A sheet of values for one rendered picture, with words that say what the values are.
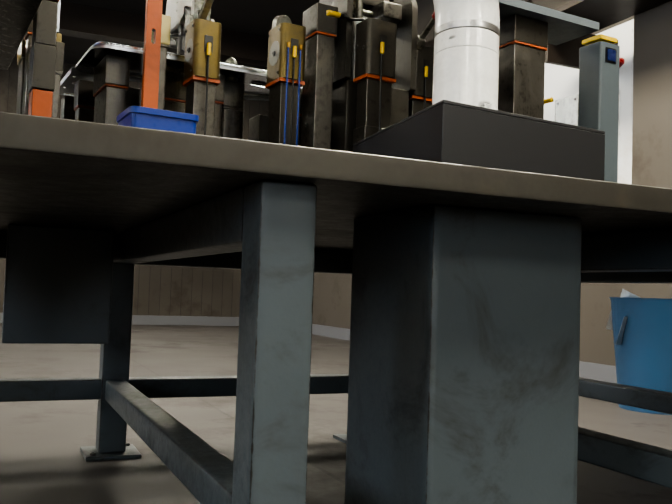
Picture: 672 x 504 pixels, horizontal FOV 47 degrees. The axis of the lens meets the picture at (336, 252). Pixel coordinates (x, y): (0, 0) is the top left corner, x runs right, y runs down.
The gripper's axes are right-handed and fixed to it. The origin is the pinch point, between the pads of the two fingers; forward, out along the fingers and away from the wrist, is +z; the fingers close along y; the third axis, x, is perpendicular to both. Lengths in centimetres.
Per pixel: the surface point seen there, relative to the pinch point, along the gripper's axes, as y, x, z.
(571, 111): -18, -102, 1
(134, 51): -10.5, 12.3, 4.1
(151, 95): -16.2, 10.0, 14.0
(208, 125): -19.0, -1.1, 18.9
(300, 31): -23.0, -18.8, -2.7
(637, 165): 125, -303, -25
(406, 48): -25, -44, -3
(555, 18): -40, -74, -12
